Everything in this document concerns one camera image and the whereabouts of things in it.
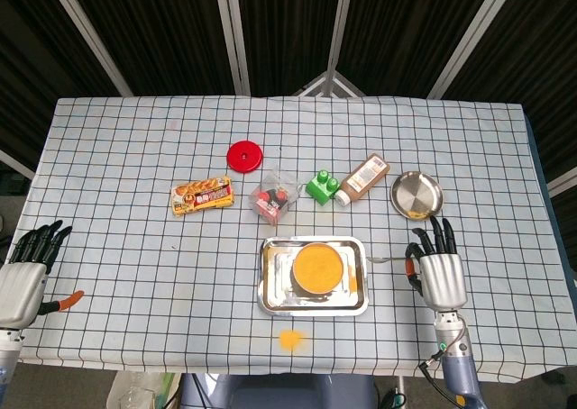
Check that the red round lid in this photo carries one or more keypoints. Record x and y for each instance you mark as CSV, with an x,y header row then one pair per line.
x,y
245,157

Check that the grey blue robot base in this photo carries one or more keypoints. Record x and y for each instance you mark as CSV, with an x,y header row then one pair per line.
x,y
279,391

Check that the spilled yellow powder pile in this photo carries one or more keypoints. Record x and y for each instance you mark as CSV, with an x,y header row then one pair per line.
x,y
290,339

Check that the bowl of yellow powder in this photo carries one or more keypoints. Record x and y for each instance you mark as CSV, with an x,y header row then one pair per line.
x,y
317,269

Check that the round steel plate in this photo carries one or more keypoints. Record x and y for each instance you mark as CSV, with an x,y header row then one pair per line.
x,y
417,195

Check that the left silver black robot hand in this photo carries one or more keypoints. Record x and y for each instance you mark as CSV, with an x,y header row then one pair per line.
x,y
18,292

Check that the rectangular steel tray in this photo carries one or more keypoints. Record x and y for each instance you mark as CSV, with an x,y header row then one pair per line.
x,y
275,301

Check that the clear plastic bag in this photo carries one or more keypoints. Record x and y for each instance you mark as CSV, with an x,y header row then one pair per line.
x,y
135,391

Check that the white triangular metal frame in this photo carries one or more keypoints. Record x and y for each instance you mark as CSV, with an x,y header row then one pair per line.
x,y
314,88

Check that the dark folding screen white frames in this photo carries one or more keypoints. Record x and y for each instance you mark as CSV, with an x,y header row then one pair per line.
x,y
288,21

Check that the green toy brick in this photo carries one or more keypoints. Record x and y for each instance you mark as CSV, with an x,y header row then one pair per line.
x,y
321,193

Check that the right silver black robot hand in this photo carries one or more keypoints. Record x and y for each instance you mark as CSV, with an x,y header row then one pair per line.
x,y
444,283

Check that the brown sauce bottle white cap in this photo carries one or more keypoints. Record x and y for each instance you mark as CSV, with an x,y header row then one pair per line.
x,y
363,179

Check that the yellow red snack package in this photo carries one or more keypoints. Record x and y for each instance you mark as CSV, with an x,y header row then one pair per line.
x,y
203,196

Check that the clear box with red toy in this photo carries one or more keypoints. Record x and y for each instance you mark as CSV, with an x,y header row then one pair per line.
x,y
272,202

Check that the white black checkered tablecloth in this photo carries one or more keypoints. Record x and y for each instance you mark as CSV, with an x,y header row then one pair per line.
x,y
135,256

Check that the silver spoon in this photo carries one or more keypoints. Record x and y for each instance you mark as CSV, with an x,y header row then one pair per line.
x,y
383,260

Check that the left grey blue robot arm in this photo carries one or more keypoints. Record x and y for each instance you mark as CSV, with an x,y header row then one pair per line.
x,y
6,355

